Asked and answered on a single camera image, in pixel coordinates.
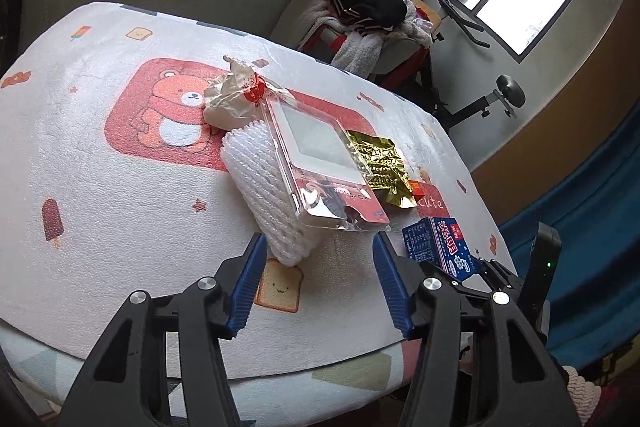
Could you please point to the white foam net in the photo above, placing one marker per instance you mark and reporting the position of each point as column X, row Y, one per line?
column 260, row 187

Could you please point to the person's right forearm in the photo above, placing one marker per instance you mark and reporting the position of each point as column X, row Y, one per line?
column 582, row 392

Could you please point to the beige chair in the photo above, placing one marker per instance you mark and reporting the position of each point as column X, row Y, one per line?
column 390, row 57

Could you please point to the white red wrapper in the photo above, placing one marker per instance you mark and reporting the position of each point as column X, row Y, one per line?
column 227, row 104

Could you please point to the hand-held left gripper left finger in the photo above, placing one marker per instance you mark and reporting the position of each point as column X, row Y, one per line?
column 245, row 292

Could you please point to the clear plastic package red card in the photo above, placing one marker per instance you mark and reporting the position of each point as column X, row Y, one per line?
column 320, row 142

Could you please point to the black exercise bike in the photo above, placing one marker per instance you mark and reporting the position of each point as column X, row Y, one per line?
column 510, row 89

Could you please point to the white pink garment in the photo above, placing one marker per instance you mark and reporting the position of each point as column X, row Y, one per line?
column 417, row 19

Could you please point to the blue cloth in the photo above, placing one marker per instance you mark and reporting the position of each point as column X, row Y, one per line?
column 600, row 187

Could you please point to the blue carton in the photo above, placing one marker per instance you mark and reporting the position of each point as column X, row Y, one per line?
column 440, row 242

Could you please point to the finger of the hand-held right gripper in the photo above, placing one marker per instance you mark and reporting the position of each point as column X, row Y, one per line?
column 495, row 272

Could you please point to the gold foil wrapper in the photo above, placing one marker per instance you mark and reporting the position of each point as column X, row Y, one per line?
column 380, row 162

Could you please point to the white fleece garment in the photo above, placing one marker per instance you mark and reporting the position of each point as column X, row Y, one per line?
column 360, row 49

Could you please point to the bear printed blanket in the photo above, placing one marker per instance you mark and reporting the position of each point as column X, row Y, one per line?
column 100, row 207

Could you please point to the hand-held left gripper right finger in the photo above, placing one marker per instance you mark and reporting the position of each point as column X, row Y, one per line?
column 392, row 287

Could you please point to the small red packet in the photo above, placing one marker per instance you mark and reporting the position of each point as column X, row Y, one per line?
column 417, row 191

